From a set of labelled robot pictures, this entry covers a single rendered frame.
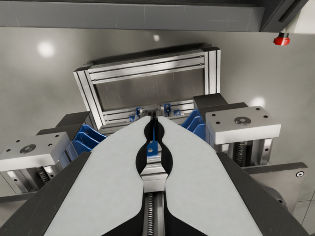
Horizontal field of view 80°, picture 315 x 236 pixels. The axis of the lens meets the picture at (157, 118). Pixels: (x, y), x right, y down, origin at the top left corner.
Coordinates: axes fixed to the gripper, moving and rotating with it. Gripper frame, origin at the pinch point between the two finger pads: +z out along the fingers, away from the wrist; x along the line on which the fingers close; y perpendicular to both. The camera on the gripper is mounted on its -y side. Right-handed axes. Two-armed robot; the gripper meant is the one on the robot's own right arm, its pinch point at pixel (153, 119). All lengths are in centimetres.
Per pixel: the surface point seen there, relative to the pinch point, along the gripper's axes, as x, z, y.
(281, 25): 21.8, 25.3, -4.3
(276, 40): 31, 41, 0
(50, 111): -80, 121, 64
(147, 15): -1.1, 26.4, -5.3
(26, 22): -22.1, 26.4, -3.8
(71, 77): -58, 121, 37
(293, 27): 23.1, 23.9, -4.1
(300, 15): 23.3, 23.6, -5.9
